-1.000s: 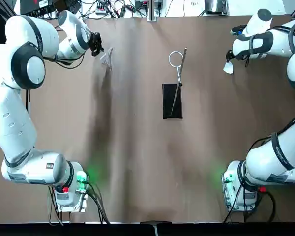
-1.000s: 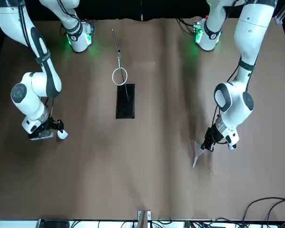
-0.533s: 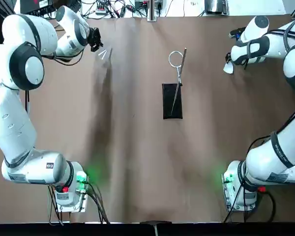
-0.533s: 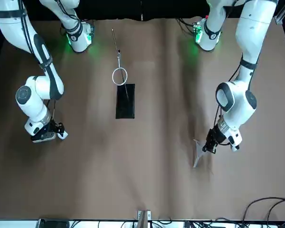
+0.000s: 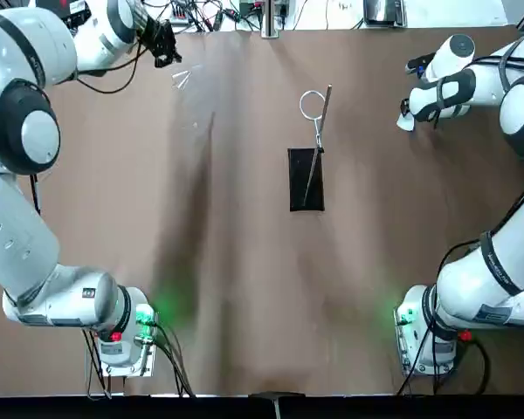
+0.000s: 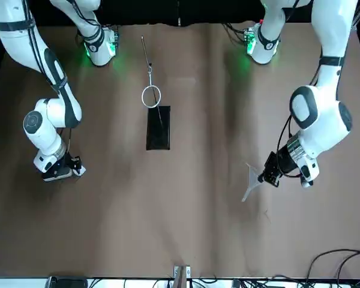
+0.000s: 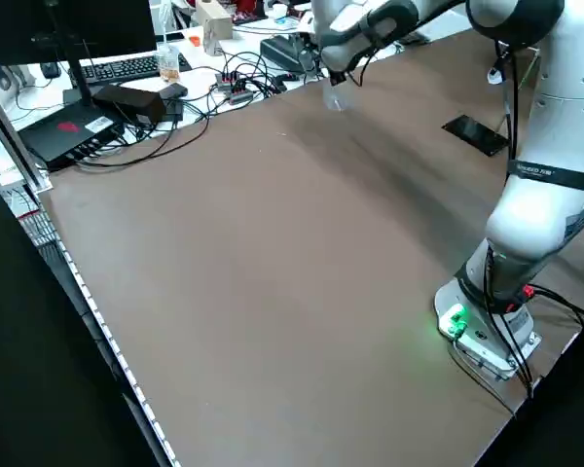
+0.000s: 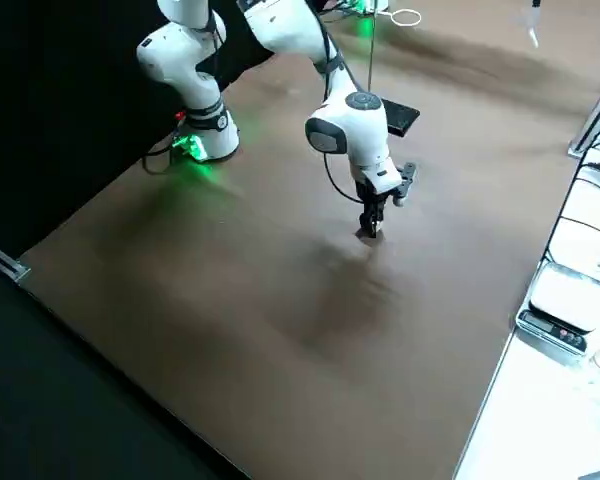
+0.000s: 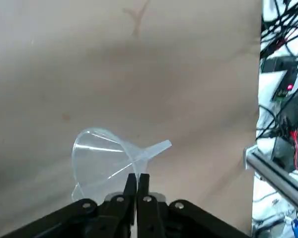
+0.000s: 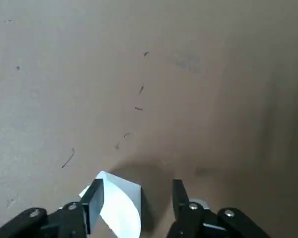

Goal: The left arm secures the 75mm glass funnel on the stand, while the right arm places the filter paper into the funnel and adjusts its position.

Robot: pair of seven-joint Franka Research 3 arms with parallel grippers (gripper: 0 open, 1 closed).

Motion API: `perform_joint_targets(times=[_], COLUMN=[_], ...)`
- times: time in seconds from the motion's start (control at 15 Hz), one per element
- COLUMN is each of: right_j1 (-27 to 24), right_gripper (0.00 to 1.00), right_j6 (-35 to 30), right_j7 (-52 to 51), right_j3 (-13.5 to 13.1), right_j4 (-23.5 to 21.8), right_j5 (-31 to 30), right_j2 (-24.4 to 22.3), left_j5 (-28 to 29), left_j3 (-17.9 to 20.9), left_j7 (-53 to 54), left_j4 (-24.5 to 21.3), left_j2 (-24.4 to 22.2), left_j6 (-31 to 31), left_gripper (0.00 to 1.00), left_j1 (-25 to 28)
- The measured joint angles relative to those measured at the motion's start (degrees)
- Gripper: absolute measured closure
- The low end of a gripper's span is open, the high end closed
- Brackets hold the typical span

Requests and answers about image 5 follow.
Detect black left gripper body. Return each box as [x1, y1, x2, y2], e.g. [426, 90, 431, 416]
[142, 19, 177, 58]

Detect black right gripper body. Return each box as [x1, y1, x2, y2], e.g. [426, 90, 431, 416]
[404, 52, 437, 79]

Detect clear glass funnel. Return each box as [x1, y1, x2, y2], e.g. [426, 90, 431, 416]
[171, 64, 204, 90]

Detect flat black device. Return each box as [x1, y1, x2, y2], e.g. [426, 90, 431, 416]
[363, 0, 408, 28]

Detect black box with red logo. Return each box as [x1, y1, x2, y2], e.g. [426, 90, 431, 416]
[56, 0, 92, 23]

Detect long black table cable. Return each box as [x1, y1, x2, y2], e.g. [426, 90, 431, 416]
[72, 41, 158, 95]

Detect aluminium frame post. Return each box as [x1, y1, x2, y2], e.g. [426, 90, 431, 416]
[260, 0, 282, 39]

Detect metal ring stand black base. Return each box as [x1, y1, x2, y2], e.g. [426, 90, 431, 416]
[286, 84, 333, 214]

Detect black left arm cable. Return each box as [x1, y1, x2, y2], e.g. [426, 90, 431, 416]
[28, 173, 43, 216]

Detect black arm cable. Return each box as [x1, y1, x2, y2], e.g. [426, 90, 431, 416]
[434, 41, 524, 306]
[28, 173, 43, 216]

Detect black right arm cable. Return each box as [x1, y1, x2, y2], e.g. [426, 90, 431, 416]
[434, 41, 524, 306]

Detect thin black left foot cables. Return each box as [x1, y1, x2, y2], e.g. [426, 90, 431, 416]
[153, 321, 198, 399]

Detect thick black right foot cable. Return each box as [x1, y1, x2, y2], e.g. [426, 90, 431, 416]
[460, 332, 493, 395]

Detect thick black foot cable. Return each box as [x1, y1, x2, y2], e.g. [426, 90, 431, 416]
[460, 332, 493, 395]
[84, 329, 114, 401]

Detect thin black right foot cable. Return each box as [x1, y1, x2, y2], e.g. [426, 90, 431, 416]
[396, 325, 434, 396]

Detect thick black left foot cable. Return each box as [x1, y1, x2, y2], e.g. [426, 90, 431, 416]
[84, 329, 114, 401]

